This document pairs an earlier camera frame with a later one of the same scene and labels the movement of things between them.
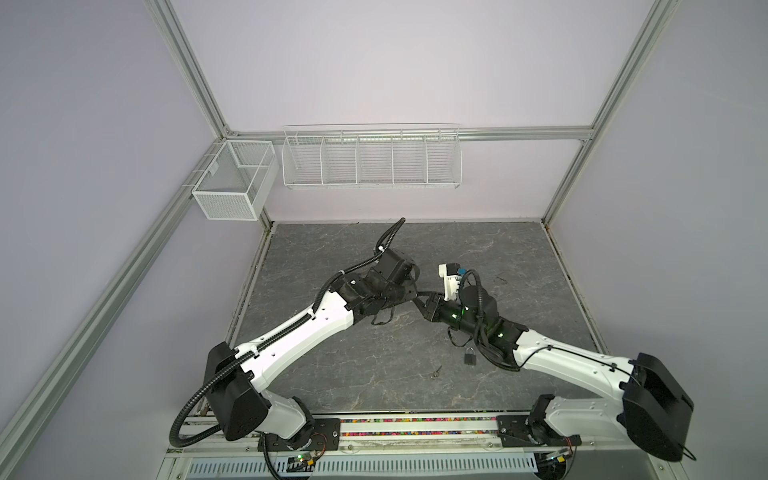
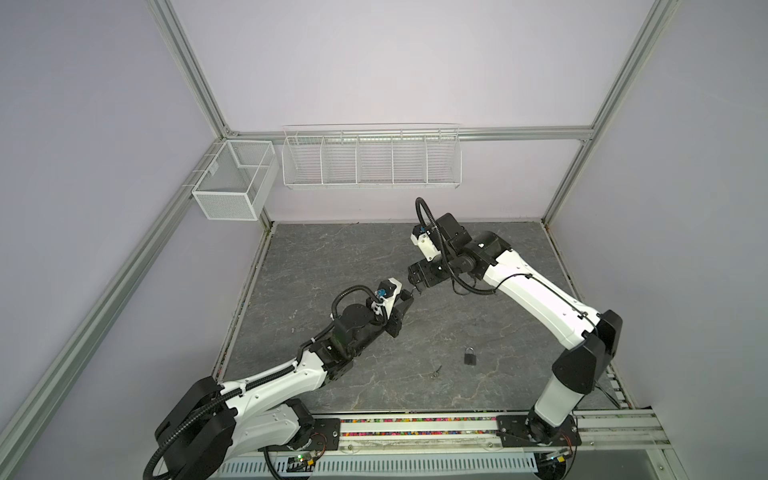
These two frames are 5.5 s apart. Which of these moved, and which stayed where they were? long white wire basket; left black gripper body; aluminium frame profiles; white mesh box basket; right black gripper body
Moved: left black gripper body; right black gripper body
Stayed: long white wire basket; aluminium frame profiles; white mesh box basket
